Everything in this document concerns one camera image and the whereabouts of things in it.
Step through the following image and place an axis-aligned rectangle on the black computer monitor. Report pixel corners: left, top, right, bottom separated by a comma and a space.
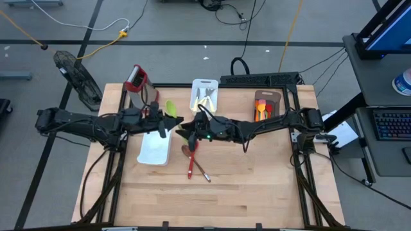
354, 0, 411, 60

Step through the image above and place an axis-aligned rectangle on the white paper sheet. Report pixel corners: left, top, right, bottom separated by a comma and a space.
320, 110, 354, 149

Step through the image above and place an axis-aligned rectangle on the black computer keyboard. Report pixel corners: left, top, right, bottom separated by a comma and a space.
372, 108, 411, 141

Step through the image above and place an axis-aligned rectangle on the grey computer desk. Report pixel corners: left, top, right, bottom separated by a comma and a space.
342, 33, 411, 178

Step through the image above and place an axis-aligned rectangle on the white blue-labelled canister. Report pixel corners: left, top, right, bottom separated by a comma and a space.
391, 67, 411, 96

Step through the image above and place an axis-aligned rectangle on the red silicone spoon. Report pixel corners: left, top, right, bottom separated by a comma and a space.
187, 141, 199, 180

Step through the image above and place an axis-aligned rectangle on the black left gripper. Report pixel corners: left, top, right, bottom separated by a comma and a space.
141, 101, 185, 139

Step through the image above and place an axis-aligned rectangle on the black floor fan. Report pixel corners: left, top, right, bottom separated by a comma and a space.
53, 50, 103, 112

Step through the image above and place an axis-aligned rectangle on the metal box grater red trim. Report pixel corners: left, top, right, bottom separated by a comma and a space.
123, 64, 160, 112

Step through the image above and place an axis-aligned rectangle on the green silicone spoon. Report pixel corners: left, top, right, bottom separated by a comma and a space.
165, 99, 189, 144

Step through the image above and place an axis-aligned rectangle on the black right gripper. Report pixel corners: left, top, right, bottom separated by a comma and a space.
175, 110, 227, 152

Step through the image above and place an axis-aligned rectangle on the white floor cable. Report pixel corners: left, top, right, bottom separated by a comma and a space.
30, 0, 130, 32

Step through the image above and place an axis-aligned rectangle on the white plastic handled bin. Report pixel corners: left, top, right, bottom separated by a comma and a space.
191, 78, 220, 114
137, 128, 173, 166

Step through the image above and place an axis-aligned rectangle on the yellow hanging cable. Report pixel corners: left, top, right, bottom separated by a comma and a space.
277, 0, 304, 73

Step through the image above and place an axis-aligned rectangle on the cream-handled fork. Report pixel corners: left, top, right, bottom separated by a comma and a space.
203, 89, 213, 112
208, 88, 216, 112

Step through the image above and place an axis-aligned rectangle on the grey translucent plastic bin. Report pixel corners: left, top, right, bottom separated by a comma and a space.
254, 90, 283, 123

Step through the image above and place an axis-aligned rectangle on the black floor cable tangle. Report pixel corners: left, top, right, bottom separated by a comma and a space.
198, 0, 267, 26

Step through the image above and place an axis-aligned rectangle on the brown wooden spoon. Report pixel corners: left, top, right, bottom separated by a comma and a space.
181, 144, 212, 183

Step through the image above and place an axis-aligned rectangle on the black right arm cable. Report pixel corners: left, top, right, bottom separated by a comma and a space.
197, 104, 225, 129

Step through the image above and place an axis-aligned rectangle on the yellow floor extension cable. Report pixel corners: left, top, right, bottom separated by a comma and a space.
0, 11, 128, 61

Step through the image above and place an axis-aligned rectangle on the black perforated power strip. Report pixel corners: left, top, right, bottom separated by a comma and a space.
220, 72, 301, 87

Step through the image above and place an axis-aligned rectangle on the black looped floor cable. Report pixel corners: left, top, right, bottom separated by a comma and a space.
230, 0, 258, 76

